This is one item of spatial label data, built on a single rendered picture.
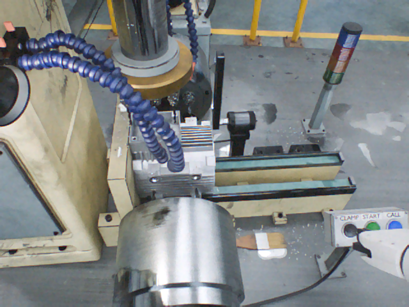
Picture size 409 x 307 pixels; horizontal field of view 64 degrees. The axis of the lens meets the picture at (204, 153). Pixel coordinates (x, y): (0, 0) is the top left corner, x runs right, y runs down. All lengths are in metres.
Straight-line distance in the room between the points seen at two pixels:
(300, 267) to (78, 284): 0.61
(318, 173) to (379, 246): 0.55
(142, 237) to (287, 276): 0.50
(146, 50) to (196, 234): 0.34
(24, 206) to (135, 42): 0.40
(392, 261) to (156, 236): 0.38
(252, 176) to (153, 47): 0.58
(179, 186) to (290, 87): 0.84
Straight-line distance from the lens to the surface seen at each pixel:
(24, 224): 0.84
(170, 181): 0.81
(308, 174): 1.11
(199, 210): 0.63
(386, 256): 0.60
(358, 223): 0.79
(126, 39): 0.61
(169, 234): 0.60
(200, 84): 0.98
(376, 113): 1.52
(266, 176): 1.06
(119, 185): 0.72
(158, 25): 0.60
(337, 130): 1.38
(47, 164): 0.65
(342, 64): 1.15
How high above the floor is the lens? 1.70
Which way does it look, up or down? 50 degrees down
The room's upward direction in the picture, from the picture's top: 2 degrees clockwise
